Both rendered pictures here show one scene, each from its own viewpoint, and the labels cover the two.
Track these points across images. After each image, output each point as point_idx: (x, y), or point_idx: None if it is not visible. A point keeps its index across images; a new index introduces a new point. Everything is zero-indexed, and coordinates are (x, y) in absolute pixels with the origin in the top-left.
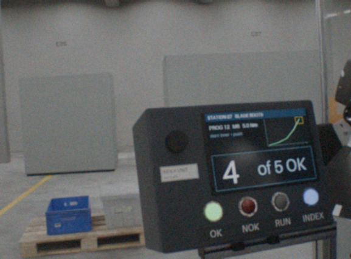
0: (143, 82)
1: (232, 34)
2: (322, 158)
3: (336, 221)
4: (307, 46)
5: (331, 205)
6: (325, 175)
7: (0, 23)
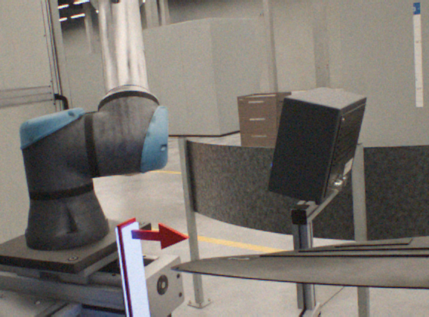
0: None
1: None
2: (275, 143)
3: (290, 210)
4: None
5: (269, 178)
6: (273, 155)
7: None
